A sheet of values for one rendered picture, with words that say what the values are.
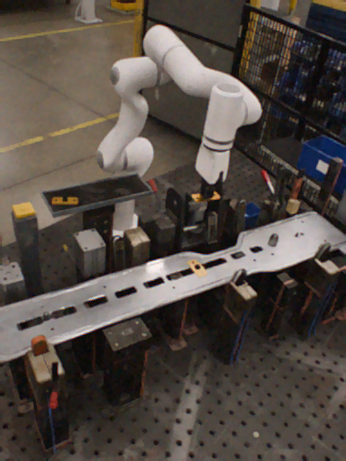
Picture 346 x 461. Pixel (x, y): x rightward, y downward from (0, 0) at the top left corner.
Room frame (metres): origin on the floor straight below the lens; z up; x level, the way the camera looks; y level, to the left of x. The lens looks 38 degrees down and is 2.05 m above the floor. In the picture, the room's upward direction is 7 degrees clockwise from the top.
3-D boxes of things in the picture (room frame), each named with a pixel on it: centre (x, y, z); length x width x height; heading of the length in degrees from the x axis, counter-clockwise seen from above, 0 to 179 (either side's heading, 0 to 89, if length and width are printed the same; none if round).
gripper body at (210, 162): (1.14, -0.10, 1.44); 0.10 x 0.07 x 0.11; 30
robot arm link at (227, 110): (1.14, -0.11, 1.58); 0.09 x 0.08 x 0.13; 126
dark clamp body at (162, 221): (1.29, 0.02, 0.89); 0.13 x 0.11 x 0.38; 34
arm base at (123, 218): (1.60, 0.23, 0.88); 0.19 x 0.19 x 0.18
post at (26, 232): (1.15, 0.48, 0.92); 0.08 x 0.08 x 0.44; 34
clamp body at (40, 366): (0.67, 0.27, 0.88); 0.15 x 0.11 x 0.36; 34
